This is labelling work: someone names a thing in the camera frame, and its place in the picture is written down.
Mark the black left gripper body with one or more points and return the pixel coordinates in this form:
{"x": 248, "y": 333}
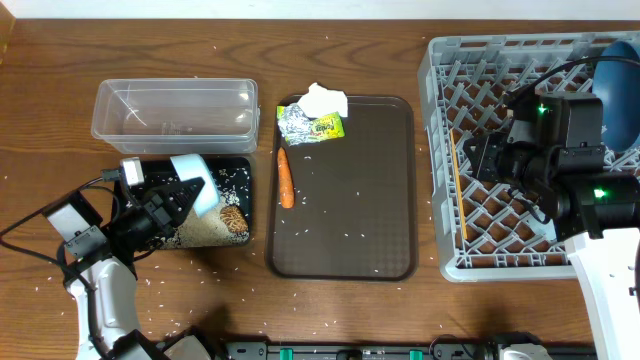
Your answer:
{"x": 160, "y": 206}

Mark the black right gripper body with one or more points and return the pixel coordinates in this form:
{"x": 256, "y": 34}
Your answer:
{"x": 484, "y": 157}

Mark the light blue rice bowl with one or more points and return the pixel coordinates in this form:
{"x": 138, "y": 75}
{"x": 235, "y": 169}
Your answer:
{"x": 193, "y": 167}

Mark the wooden chopstick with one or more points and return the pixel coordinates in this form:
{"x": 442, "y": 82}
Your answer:
{"x": 459, "y": 197}

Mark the brown shiitake mushroom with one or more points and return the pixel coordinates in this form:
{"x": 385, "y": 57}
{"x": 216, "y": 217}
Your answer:
{"x": 234, "y": 219}

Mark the orange carrot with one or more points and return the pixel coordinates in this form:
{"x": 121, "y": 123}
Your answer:
{"x": 286, "y": 186}

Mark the aluminium foil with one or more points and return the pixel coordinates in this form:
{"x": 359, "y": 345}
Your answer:
{"x": 293, "y": 124}

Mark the dark blue plate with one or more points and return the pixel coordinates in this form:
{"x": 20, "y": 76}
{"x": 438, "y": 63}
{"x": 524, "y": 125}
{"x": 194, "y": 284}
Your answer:
{"x": 616, "y": 84}

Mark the yellow green snack wrapper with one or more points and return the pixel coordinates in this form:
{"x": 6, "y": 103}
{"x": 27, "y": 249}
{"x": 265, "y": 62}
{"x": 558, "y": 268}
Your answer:
{"x": 325, "y": 128}

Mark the white tissue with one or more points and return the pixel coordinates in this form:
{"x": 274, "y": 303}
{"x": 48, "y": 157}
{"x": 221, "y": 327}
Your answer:
{"x": 320, "y": 101}

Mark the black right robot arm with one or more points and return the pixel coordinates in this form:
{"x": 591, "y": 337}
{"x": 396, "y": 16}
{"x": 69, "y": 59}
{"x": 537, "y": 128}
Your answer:
{"x": 553, "y": 150}

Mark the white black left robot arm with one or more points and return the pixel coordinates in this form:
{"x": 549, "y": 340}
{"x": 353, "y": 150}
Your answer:
{"x": 98, "y": 264}

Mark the grey dishwasher rack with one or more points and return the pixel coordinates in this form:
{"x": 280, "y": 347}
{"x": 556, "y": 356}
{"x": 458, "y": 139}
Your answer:
{"x": 462, "y": 80}

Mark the pile of white rice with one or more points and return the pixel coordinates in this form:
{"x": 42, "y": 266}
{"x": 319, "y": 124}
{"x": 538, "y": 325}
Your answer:
{"x": 205, "y": 227}

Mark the black tray bin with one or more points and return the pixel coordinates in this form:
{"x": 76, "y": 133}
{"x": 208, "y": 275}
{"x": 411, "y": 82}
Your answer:
{"x": 235, "y": 170}

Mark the clear plastic bin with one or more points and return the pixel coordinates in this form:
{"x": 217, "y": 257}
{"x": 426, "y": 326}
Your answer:
{"x": 178, "y": 115}

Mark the brown serving tray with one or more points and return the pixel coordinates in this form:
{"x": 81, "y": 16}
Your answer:
{"x": 355, "y": 200}

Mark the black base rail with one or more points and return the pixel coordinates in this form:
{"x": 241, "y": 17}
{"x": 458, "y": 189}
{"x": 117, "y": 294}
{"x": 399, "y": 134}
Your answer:
{"x": 192, "y": 344}

